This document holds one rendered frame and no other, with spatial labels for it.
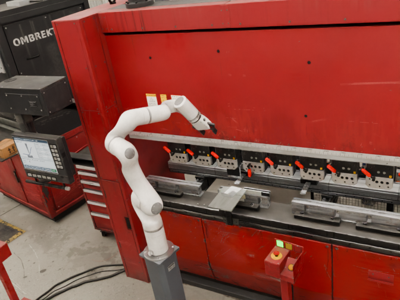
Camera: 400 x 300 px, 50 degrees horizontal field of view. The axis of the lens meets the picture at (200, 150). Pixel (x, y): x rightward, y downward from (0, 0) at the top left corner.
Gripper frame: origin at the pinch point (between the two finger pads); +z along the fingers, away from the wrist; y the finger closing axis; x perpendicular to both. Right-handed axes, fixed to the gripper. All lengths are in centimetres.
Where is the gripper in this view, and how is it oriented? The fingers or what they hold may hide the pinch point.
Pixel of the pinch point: (209, 132)
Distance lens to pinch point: 262.7
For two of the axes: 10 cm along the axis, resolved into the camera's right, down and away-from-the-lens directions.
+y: -7.7, 0.5, 6.3
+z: 5.6, 5.3, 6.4
